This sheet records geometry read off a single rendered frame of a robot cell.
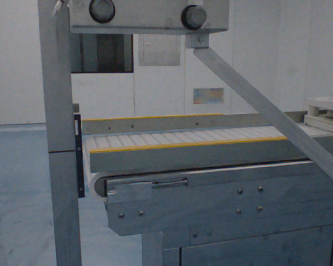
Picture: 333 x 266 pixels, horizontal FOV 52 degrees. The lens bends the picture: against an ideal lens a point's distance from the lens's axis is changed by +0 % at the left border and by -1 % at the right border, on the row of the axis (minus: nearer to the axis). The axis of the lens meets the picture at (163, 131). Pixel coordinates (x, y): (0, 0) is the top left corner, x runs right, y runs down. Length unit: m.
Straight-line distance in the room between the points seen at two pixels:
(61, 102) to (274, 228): 0.52
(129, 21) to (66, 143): 0.41
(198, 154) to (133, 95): 5.07
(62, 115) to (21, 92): 4.81
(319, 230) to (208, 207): 0.30
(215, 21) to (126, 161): 0.24
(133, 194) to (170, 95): 5.21
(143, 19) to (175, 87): 5.27
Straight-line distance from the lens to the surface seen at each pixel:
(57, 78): 0.79
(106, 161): 0.52
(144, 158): 0.53
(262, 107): 0.54
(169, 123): 0.82
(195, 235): 0.66
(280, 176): 0.64
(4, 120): 5.71
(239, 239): 0.72
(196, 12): 0.48
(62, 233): 0.89
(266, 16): 6.38
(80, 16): 0.47
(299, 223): 0.77
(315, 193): 0.71
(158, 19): 0.49
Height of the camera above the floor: 1.08
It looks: 12 degrees down
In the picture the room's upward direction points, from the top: straight up
